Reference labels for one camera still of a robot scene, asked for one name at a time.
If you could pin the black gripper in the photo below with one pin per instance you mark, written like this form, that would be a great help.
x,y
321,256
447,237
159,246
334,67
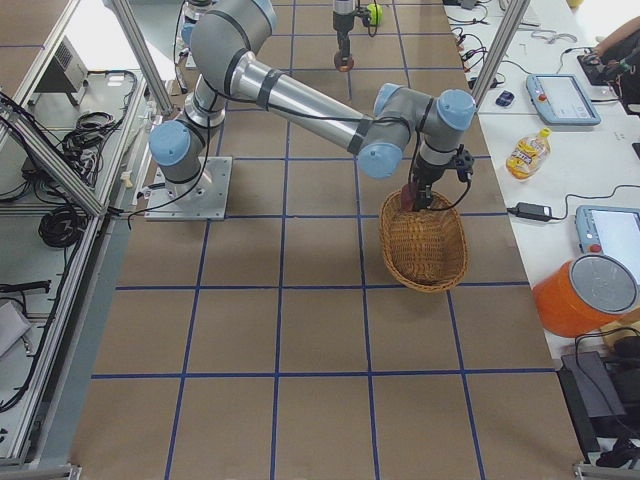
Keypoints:
x,y
426,175
342,27

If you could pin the red apple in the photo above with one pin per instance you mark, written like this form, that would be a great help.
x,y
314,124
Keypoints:
x,y
408,196

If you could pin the green apple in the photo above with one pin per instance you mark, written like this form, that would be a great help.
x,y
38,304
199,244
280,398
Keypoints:
x,y
373,15

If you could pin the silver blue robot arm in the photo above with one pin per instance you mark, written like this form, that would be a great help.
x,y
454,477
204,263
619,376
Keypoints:
x,y
224,42

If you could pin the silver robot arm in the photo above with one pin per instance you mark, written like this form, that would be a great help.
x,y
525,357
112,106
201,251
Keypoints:
x,y
343,20

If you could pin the woven wicker basket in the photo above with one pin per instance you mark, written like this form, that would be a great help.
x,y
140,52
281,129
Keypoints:
x,y
425,251

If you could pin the black power adapter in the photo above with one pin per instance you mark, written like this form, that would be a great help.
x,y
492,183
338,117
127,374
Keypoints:
x,y
531,211

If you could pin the orange juice bottle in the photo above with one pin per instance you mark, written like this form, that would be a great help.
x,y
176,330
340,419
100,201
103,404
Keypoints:
x,y
529,154

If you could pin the blue teach pendant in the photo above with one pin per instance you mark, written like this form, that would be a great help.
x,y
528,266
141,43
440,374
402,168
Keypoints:
x,y
612,231
560,100

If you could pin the orange round container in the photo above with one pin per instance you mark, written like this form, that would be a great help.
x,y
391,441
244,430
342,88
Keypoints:
x,y
585,294

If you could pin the black laptop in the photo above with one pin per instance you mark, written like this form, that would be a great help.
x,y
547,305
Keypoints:
x,y
594,405

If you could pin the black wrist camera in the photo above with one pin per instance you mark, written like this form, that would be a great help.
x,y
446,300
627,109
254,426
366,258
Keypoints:
x,y
463,163

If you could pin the aluminium frame post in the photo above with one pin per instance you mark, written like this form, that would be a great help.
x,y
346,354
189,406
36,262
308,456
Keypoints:
x,y
513,16

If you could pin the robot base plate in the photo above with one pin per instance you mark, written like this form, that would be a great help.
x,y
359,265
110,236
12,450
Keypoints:
x,y
202,198

